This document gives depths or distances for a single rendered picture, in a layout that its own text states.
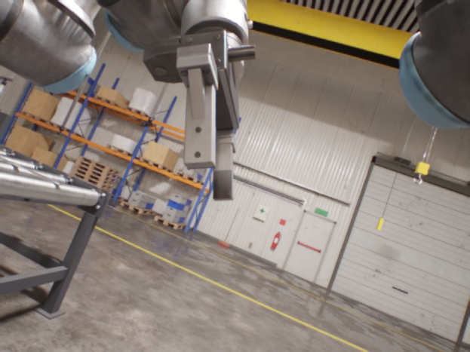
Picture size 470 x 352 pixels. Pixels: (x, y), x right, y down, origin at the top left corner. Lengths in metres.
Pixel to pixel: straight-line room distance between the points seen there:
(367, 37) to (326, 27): 1.00
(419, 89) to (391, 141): 11.01
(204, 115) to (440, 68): 0.19
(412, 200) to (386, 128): 2.65
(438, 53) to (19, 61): 0.67
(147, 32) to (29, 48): 0.28
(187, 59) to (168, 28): 0.22
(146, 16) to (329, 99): 10.85
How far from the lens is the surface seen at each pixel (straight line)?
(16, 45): 0.68
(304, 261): 10.00
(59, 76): 0.72
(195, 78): 0.26
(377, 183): 10.67
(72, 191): 1.89
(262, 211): 9.76
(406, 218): 10.90
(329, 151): 10.52
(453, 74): 0.26
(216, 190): 0.37
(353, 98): 11.44
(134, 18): 0.48
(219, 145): 0.39
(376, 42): 8.07
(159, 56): 0.38
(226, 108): 0.35
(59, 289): 2.34
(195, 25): 0.38
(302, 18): 8.16
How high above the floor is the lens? 1.13
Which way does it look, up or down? 6 degrees up
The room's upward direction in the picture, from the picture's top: 22 degrees clockwise
